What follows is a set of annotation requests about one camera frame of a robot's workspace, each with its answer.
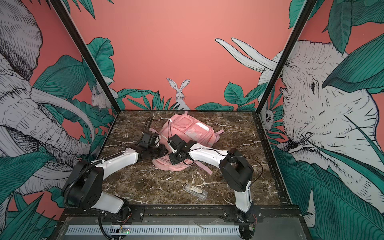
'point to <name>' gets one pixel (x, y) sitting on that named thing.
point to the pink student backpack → (193, 129)
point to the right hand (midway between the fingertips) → (171, 157)
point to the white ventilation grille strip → (126, 229)
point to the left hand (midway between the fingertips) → (170, 149)
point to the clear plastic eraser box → (196, 191)
